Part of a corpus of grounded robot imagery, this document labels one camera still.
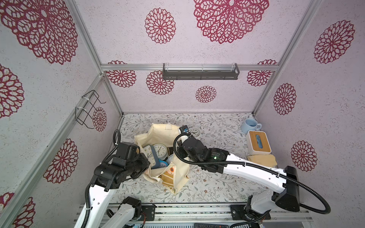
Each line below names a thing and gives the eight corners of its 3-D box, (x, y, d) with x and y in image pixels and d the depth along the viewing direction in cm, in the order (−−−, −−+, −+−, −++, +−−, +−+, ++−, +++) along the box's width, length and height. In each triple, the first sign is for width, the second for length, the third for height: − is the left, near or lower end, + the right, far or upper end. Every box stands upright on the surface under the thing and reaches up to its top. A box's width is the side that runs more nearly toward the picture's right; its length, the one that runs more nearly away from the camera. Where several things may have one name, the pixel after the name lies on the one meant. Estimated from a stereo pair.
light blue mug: (244, 135, 109) (248, 128, 103) (238, 126, 114) (241, 119, 108) (258, 131, 111) (263, 124, 105) (251, 122, 117) (255, 116, 111)
